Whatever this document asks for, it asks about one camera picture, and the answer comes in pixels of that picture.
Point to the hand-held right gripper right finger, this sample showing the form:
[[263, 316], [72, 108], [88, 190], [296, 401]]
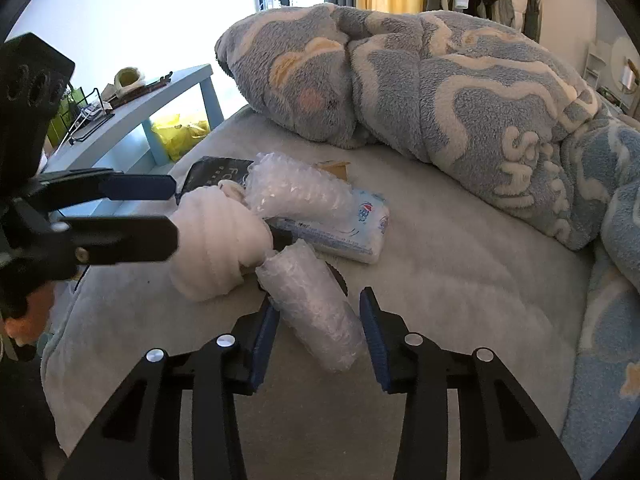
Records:
[[372, 340]]

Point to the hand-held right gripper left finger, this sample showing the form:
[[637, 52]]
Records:
[[262, 345]]

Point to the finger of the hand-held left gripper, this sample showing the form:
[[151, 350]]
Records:
[[130, 240], [140, 187]]

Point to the clear bubble wrap roll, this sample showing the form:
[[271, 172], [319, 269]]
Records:
[[310, 310], [295, 195]]

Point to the white foam wrap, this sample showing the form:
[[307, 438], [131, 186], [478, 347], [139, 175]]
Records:
[[215, 245]]

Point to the blue tissue pack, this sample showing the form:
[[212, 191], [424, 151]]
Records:
[[350, 230]]

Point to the brown cardboard piece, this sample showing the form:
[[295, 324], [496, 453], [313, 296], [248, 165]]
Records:
[[332, 165]]

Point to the person's left forearm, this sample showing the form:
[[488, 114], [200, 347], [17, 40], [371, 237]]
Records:
[[25, 410]]

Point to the person's left hand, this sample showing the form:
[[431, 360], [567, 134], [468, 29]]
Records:
[[30, 320]]

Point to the green paper bag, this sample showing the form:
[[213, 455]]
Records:
[[65, 110]]

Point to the yellow plastic bag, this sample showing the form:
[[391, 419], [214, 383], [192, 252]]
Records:
[[177, 135]]

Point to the black printed packet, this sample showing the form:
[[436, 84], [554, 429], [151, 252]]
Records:
[[210, 172]]

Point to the light blue table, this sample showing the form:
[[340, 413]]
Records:
[[165, 95]]

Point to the dark stick bundle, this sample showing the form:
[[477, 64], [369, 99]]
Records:
[[145, 87]]

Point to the blue patterned fleece blanket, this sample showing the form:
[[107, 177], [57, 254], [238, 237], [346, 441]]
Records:
[[450, 110]]

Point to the light padded hanging jacket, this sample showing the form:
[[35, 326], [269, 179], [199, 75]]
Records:
[[512, 5]]

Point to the green hanging garment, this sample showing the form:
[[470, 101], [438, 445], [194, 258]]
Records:
[[532, 10]]

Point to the white wall shelf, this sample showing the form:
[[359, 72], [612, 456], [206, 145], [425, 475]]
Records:
[[596, 65]]

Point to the round wall mirror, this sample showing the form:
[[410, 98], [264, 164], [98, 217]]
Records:
[[622, 60]]

